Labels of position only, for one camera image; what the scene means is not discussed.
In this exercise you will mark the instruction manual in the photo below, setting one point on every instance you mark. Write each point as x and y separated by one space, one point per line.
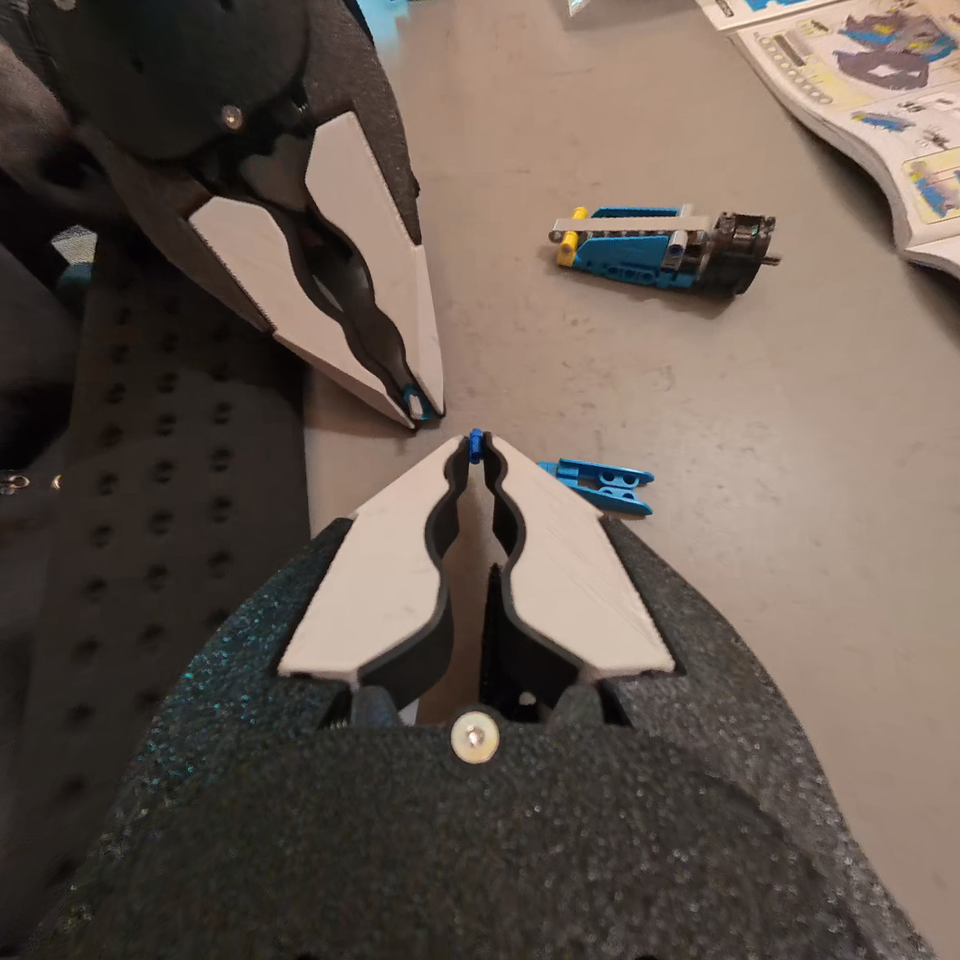
885 97

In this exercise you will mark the person's dark clothing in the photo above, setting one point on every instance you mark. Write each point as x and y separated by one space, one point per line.
30 337

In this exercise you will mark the sticker sheet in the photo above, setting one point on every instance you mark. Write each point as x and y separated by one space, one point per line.
750 9

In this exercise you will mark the blue pin brick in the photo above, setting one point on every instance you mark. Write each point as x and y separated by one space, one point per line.
475 448

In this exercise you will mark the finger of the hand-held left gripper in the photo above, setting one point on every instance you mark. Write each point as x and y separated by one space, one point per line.
277 285
375 225

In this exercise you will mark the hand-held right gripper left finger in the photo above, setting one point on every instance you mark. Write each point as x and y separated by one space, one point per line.
367 592

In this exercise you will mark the wheel and beam assembly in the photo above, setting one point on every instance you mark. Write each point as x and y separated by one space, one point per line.
637 247

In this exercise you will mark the grey desk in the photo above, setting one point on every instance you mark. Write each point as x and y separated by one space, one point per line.
675 412

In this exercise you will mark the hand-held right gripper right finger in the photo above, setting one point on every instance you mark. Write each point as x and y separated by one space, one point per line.
585 592

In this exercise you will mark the small blue beam brick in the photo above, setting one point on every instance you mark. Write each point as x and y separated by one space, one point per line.
405 391

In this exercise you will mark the blue panel brick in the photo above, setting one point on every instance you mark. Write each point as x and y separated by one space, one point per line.
600 484

